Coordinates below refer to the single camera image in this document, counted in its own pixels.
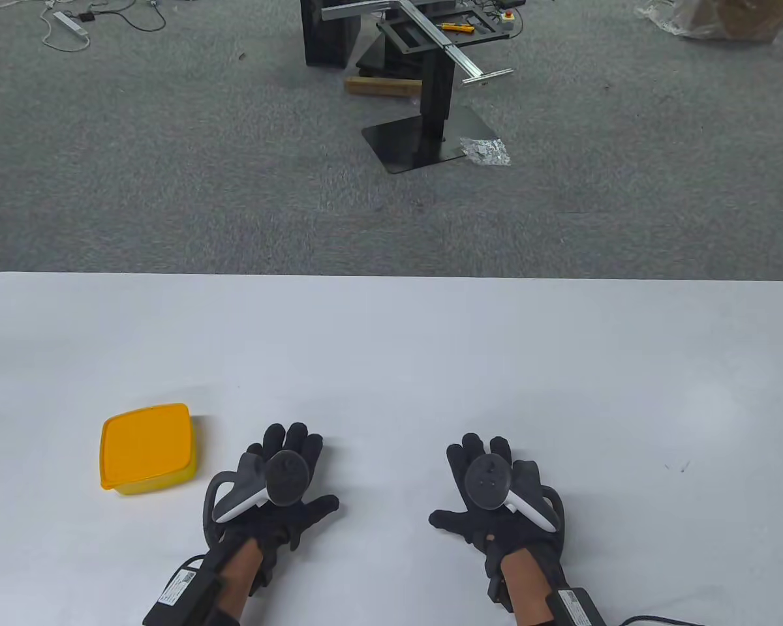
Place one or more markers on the grey white hand controller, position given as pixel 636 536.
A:
pixel 287 479
pixel 489 482

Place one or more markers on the silver aluminium rail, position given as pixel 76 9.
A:
pixel 460 59

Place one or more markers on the black cabinet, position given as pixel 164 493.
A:
pixel 326 39

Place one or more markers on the stack of black plates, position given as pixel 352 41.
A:
pixel 385 59

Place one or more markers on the black right glove connector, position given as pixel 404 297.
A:
pixel 499 587

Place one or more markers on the orange plastic container lid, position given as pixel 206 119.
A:
pixel 145 443

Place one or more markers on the black pedestal stand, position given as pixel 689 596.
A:
pixel 430 143

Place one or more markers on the grey white left hand controller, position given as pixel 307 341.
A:
pixel 287 479

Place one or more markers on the plastic wrapped cardboard box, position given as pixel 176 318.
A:
pixel 724 16

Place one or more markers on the person's right forearm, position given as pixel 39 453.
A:
pixel 528 587

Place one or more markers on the person's left hand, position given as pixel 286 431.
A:
pixel 300 515

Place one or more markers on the black right wrist sensor box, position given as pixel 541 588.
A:
pixel 574 606

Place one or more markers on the person's left forearm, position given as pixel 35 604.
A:
pixel 238 580

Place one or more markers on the silver foil bag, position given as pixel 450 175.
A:
pixel 486 151

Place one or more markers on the wooden block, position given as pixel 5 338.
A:
pixel 382 87

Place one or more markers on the grey white right hand controller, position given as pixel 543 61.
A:
pixel 489 482

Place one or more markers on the yellow utility knife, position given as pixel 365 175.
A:
pixel 455 27

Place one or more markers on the person's right hand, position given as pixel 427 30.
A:
pixel 470 528

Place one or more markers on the yellow plastic food container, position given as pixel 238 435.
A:
pixel 153 486

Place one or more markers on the white power strip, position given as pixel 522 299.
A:
pixel 67 23

